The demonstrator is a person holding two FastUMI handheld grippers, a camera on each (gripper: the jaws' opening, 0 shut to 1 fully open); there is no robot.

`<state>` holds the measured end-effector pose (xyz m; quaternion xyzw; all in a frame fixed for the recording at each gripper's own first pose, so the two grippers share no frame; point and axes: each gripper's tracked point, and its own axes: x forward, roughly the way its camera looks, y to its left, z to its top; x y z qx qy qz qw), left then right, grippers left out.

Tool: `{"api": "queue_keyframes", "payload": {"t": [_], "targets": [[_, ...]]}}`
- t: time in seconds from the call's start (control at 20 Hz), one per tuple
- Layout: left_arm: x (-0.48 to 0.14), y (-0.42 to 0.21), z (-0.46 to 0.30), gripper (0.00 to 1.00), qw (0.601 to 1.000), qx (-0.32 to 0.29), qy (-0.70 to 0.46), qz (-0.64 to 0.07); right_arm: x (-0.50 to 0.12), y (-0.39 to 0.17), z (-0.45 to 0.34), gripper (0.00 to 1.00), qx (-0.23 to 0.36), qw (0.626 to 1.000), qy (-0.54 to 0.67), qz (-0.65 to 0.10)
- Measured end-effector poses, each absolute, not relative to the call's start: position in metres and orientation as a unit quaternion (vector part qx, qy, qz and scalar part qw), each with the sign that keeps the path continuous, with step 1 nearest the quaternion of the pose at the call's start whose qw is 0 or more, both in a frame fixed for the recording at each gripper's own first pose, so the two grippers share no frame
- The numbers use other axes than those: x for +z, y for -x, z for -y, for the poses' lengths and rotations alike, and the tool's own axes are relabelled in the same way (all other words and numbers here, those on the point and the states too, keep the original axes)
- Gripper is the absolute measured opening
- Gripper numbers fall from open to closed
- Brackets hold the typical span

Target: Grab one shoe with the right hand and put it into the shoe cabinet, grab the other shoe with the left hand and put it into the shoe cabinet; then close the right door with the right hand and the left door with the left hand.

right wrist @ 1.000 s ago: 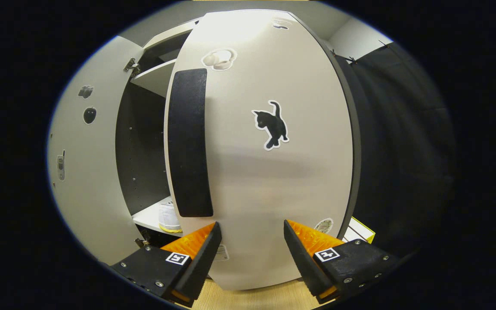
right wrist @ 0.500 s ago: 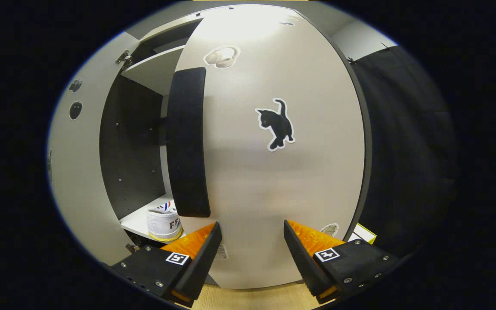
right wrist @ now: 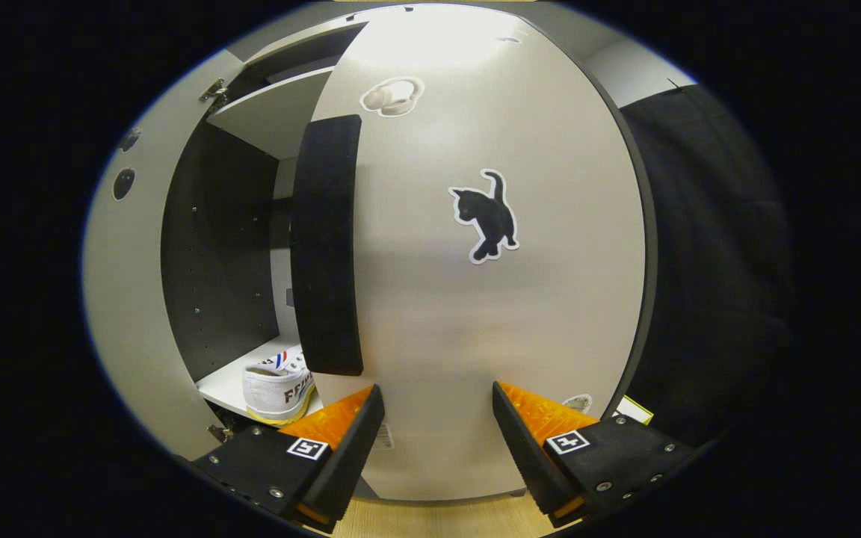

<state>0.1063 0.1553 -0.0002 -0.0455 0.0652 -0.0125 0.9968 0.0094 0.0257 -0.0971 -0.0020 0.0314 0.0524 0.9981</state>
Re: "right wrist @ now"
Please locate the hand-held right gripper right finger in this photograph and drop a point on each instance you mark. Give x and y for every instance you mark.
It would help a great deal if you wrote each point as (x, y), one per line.
(528, 456)

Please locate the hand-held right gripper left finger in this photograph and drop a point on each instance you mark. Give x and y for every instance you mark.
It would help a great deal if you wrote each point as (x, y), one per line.
(348, 456)

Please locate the white striped canvas shoe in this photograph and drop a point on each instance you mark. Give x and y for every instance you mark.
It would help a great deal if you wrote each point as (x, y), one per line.
(273, 392)

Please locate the white cabinet door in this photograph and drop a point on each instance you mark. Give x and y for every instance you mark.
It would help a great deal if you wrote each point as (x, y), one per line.
(131, 314)
(438, 336)

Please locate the white grey shoe cabinet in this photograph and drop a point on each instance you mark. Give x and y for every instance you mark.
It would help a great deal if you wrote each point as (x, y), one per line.
(214, 261)

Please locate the white yellow card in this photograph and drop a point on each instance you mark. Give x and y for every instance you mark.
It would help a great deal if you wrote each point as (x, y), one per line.
(634, 409)

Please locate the black backdrop cloth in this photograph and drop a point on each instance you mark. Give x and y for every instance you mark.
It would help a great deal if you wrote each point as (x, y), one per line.
(714, 261)

